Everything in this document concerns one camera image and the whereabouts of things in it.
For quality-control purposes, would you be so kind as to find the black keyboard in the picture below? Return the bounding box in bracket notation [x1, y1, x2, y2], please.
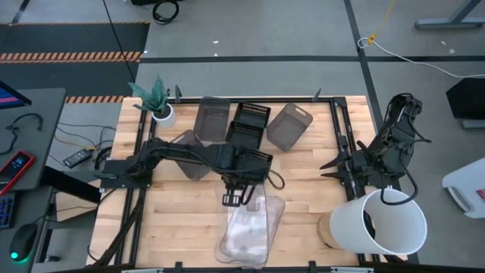
[0, 191, 20, 231]

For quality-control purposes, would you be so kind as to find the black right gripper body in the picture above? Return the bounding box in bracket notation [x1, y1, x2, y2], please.
[342, 148, 376, 187]

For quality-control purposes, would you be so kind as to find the black cable on desk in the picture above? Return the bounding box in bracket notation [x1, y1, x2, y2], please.
[0, 112, 44, 157]

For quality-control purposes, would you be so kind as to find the green snake plant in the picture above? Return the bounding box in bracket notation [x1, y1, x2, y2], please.
[127, 73, 171, 115]

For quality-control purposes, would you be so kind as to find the grey metal table leg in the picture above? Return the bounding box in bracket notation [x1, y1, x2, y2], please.
[413, 0, 485, 31]

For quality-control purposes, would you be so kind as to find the black power adapter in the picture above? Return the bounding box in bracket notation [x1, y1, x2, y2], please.
[62, 148, 94, 169]

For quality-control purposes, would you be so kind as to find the black slotted plastic basket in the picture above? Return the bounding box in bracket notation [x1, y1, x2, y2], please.
[241, 147, 274, 183]
[224, 121, 265, 150]
[233, 101, 272, 130]

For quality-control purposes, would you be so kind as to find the black aluminium table frame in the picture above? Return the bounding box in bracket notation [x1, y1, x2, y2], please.
[89, 94, 412, 273]

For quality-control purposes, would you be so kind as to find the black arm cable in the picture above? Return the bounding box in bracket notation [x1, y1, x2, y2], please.
[264, 168, 286, 191]
[379, 138, 433, 207]

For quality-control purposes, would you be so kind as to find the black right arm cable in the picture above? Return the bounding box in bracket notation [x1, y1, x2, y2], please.
[379, 138, 433, 207]

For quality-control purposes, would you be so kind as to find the yellow cable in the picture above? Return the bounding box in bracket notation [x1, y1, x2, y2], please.
[366, 0, 397, 45]

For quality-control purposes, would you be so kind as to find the coiled black floor cable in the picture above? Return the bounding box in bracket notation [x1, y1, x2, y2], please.
[152, 0, 180, 26]

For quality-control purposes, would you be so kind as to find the computer monitor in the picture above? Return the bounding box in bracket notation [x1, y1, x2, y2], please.
[0, 80, 33, 111]

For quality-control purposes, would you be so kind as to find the smoky grey plastic basket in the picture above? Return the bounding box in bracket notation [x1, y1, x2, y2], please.
[193, 96, 231, 143]
[170, 129, 214, 181]
[266, 102, 314, 153]

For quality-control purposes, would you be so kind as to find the grey desk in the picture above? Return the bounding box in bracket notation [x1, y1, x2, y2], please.
[0, 87, 67, 193]

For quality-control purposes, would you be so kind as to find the wooden lamp base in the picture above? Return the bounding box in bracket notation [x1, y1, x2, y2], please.
[317, 212, 343, 250]

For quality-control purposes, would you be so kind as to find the thin black floor cable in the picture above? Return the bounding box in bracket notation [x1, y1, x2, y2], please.
[102, 0, 136, 83]

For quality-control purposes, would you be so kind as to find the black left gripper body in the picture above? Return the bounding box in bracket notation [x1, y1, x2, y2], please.
[218, 166, 262, 195]

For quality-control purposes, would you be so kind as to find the black computer mouse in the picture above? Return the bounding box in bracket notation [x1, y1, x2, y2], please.
[9, 222, 39, 263]

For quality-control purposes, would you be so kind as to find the clear plastic basket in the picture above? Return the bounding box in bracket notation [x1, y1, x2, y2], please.
[214, 187, 286, 267]
[218, 181, 271, 266]

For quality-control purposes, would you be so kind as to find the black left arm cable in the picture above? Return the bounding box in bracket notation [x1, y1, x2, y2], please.
[264, 168, 286, 191]

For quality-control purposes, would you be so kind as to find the white lamp shade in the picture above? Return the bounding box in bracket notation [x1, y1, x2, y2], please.
[329, 187, 429, 256]

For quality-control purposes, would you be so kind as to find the white floor cable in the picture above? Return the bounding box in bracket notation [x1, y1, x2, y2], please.
[356, 36, 485, 79]

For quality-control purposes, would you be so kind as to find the black box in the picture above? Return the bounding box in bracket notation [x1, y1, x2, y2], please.
[445, 77, 485, 130]

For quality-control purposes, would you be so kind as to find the white plant pot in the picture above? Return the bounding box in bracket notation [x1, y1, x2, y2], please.
[151, 102, 177, 129]

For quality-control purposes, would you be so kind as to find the red smartphone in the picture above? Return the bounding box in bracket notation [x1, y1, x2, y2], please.
[0, 149, 36, 196]

